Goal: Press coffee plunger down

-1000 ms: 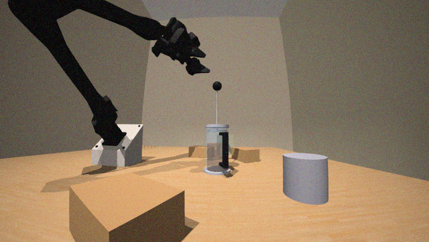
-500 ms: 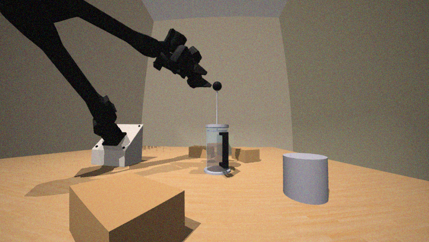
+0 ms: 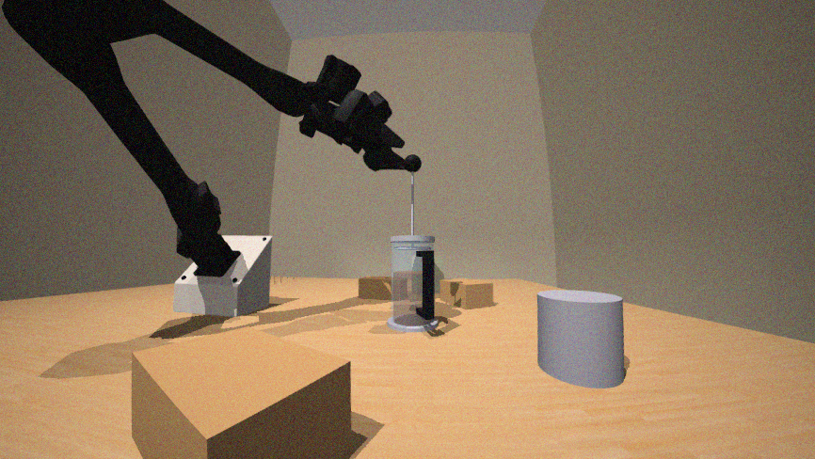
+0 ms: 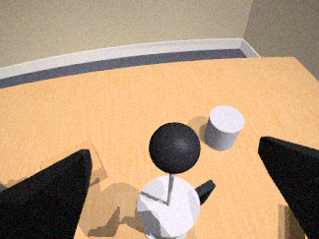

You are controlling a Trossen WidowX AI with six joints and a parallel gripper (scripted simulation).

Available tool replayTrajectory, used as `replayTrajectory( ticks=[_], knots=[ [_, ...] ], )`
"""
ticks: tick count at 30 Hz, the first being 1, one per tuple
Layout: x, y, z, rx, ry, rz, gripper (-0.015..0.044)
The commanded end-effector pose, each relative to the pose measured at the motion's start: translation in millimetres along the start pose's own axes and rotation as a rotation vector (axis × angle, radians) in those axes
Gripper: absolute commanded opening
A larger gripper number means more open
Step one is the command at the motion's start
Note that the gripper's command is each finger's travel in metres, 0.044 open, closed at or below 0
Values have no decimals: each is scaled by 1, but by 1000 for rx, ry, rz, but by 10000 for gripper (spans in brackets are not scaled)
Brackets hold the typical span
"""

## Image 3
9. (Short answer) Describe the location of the glass french press coffee maker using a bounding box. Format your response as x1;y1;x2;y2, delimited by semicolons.
387;154;438;332

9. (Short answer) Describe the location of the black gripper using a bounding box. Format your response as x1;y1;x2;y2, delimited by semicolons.
325;89;406;172

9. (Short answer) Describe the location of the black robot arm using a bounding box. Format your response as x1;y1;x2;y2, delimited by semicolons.
2;0;361;277

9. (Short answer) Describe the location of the grey cylinder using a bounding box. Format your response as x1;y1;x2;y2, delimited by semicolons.
536;290;624;388

